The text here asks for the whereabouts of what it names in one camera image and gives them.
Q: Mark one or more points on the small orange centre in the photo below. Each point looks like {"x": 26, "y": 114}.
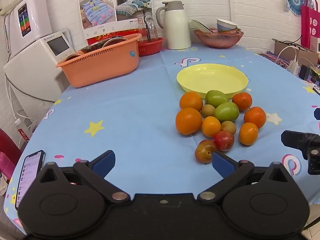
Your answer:
{"x": 210, "y": 126}

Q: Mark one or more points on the cardboard box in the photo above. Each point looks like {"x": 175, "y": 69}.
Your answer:
{"x": 304, "y": 57}

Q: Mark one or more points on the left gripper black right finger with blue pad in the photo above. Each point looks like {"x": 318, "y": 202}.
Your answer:
{"x": 234, "y": 174}

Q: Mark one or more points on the white charger with cable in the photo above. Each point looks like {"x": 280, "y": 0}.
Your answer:
{"x": 293, "y": 66}

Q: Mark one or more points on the large orange front left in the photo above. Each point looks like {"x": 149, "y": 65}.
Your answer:
{"x": 188, "y": 121}

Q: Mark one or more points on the red yellow plum front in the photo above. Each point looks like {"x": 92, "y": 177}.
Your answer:
{"x": 204, "y": 151}

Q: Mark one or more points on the green fruit front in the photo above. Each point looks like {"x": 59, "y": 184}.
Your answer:
{"x": 227, "y": 111}

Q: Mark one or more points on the orange far right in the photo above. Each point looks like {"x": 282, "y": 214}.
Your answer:
{"x": 255, "y": 115}

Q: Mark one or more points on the white thermos jug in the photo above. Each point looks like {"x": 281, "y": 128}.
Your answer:
{"x": 173, "y": 19}

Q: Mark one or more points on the clear glass bottle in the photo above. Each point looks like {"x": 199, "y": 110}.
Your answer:
{"x": 151, "y": 31}

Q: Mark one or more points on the blue star tablecloth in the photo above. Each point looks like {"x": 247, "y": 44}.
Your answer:
{"x": 134, "y": 116}

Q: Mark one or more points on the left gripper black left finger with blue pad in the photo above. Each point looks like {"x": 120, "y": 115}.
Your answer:
{"x": 93, "y": 173}

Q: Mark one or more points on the orange front right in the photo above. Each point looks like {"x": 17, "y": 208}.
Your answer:
{"x": 248, "y": 134}

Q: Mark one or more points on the small brown fruit right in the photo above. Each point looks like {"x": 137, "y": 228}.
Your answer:
{"x": 229, "y": 127}

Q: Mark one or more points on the bedding wall poster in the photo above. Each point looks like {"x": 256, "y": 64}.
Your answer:
{"x": 102, "y": 18}

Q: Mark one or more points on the yellow plastic plate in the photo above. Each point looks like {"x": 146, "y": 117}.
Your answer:
{"x": 202, "y": 78}

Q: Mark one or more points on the white appliance with screen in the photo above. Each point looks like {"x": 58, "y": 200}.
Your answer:
{"x": 34, "y": 77}

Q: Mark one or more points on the red plastic basket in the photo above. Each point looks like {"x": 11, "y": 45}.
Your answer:
{"x": 149, "y": 48}

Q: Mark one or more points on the small brown fruit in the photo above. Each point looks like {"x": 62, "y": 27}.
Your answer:
{"x": 208, "y": 110}
{"x": 229, "y": 127}

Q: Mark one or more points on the stacked ceramic bowls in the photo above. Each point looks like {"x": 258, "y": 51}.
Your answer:
{"x": 227, "y": 27}

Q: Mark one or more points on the pink glass bowl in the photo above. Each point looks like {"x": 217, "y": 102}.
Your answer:
{"x": 219, "y": 40}

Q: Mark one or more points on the white water purifier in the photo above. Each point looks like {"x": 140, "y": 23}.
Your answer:
{"x": 29, "y": 21}

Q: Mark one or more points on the small brown fruit left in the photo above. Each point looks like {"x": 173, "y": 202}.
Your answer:
{"x": 208, "y": 110}

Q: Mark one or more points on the orange back right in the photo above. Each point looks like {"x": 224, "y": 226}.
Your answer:
{"x": 243, "y": 101}

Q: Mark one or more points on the red chair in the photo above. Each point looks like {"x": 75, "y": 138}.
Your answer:
{"x": 10, "y": 154}

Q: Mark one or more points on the green fruit back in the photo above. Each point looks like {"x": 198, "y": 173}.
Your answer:
{"x": 215, "y": 98}

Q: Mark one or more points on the orange back left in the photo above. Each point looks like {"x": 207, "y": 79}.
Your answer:
{"x": 191, "y": 100}

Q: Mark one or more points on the green fruit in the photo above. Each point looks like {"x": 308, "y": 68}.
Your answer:
{"x": 227, "y": 111}
{"x": 215, "y": 98}

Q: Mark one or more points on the orange plastic basket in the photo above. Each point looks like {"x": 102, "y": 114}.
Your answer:
{"x": 103, "y": 64}

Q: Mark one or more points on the smartphone black case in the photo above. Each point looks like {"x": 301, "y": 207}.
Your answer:
{"x": 31, "y": 166}

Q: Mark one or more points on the red gift bag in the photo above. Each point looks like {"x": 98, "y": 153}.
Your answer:
{"x": 309, "y": 23}

